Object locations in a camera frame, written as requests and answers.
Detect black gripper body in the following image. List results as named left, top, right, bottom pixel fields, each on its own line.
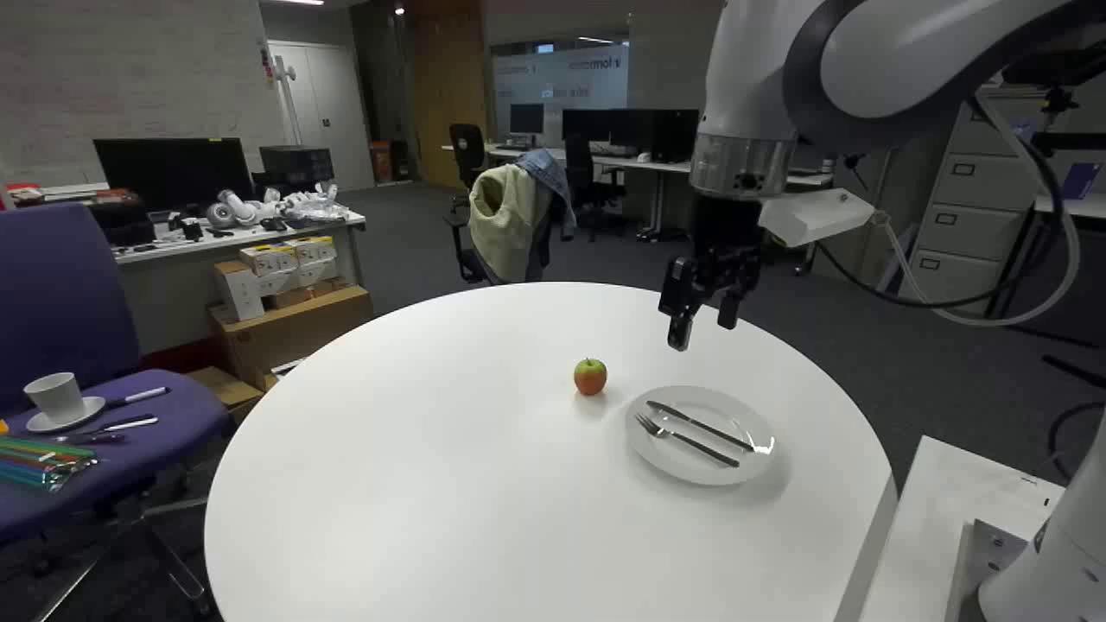
left=670, top=193, right=760, bottom=303

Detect silver fork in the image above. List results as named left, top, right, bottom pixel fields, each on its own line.
left=636, top=414, right=739, bottom=465

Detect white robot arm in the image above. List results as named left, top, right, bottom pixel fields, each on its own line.
left=659, top=0, right=1102, bottom=349

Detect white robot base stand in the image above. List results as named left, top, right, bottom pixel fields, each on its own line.
left=860, top=434, right=1106, bottom=622

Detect white round plate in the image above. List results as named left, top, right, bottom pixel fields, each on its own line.
left=625, top=382, right=781, bottom=487

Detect red green apple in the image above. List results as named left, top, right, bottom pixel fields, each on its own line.
left=572, top=359, right=607, bottom=397

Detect silver table knife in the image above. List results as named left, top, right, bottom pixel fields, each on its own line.
left=646, top=397, right=775, bottom=457

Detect blue denim jacket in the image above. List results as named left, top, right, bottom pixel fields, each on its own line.
left=517, top=148, right=577, bottom=238

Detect black chair with jackets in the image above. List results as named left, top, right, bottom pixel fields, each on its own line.
left=450, top=124, right=579, bottom=283

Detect beige jacket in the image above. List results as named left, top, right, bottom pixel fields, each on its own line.
left=468, top=162, right=544, bottom=280

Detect grey filing cabinet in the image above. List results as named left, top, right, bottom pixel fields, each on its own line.
left=898, top=102, right=1052, bottom=315

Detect white packaged boxes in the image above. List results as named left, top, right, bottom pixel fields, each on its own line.
left=213, top=235, right=339, bottom=321

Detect cardboard box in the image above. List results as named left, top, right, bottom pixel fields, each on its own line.
left=209, top=288, right=370, bottom=382

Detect white cluttered desk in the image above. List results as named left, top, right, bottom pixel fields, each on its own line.
left=115, top=212, right=366, bottom=356

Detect black computer monitor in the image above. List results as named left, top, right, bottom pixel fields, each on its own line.
left=94, top=137, right=252, bottom=208

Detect white saucer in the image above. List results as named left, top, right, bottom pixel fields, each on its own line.
left=23, top=397, right=106, bottom=434

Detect purple office chair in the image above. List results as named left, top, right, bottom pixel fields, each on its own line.
left=0, top=204, right=223, bottom=541

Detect white cup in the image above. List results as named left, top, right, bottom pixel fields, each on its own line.
left=23, top=371, right=83, bottom=414

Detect coloured pens bundle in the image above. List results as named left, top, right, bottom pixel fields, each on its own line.
left=0, top=434, right=95, bottom=490

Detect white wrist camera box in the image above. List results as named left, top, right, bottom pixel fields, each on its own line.
left=760, top=191, right=873, bottom=249

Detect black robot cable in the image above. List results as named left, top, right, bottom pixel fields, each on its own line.
left=813, top=88, right=1084, bottom=330

